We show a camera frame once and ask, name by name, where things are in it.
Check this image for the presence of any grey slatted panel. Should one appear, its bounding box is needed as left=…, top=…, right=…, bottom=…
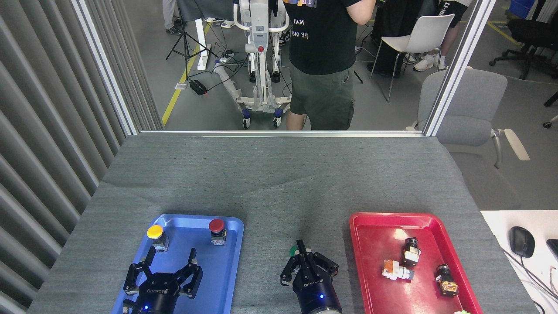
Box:
left=0, top=0, right=164, bottom=314

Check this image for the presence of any red push button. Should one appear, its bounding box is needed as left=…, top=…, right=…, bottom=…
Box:
left=208, top=218, right=228, bottom=246

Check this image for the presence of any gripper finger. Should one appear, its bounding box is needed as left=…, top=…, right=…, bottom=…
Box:
left=123, top=246, right=157, bottom=297
left=303, top=248, right=340, bottom=280
left=174, top=248, right=204, bottom=300
left=280, top=239, right=306, bottom=287

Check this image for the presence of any blue plastic tray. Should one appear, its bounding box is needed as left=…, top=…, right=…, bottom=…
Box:
left=111, top=214, right=245, bottom=314

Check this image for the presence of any person in green shorts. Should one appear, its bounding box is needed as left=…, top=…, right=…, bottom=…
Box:
left=282, top=0, right=376, bottom=131

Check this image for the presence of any black chair base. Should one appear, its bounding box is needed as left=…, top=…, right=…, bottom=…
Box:
left=543, top=91, right=558, bottom=129

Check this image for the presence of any red plastic tray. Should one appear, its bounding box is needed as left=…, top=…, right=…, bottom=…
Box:
left=349, top=212, right=483, bottom=314

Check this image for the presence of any black computer mouse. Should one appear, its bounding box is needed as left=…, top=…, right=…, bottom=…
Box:
left=509, top=226, right=535, bottom=258

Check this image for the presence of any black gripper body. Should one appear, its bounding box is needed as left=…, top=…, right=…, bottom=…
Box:
left=130, top=272, right=183, bottom=314
left=292, top=270, right=343, bottom=314

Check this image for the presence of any silver rail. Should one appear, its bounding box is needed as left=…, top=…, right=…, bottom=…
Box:
left=139, top=130, right=425, bottom=138

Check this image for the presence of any white plastic chair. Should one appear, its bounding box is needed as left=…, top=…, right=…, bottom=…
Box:
left=370, top=14, right=455, bottom=103

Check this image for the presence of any white desk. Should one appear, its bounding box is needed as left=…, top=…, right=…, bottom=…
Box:
left=480, top=210, right=558, bottom=314

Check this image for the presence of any seated person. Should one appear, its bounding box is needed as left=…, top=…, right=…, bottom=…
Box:
left=403, top=0, right=473, bottom=72

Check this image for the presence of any person in grey trousers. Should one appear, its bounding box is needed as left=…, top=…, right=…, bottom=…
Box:
left=162, top=0, right=187, bottom=35

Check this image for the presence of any black office chair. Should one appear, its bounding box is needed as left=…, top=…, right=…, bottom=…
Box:
left=489, top=0, right=558, bottom=80

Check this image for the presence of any black orange switch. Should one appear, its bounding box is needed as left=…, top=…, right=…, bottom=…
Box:
left=436, top=263, right=459, bottom=297

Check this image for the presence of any black knob switch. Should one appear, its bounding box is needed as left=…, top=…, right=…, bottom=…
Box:
left=401, top=237, right=422, bottom=266

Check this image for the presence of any black draped table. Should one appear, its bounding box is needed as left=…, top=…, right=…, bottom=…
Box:
left=367, top=0, right=439, bottom=78

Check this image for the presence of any orange white switch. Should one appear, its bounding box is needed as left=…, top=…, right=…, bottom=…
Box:
left=382, top=259, right=415, bottom=282

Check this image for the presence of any blue box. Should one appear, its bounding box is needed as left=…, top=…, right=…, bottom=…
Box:
left=509, top=0, right=536, bottom=19

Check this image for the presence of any silver post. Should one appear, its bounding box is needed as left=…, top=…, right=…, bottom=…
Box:
left=72, top=0, right=140, bottom=136
left=423, top=0, right=497, bottom=137

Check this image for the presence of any grey office chair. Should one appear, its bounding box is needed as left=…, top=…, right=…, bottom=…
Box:
left=406, top=66, right=530, bottom=211

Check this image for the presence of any white stand on wheels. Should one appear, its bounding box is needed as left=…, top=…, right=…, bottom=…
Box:
left=214, top=0, right=293, bottom=129

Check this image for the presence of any yellow push button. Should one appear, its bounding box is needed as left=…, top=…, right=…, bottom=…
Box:
left=146, top=225, right=170, bottom=253

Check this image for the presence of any black cable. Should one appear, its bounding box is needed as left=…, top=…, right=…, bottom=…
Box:
left=501, top=249, right=558, bottom=304

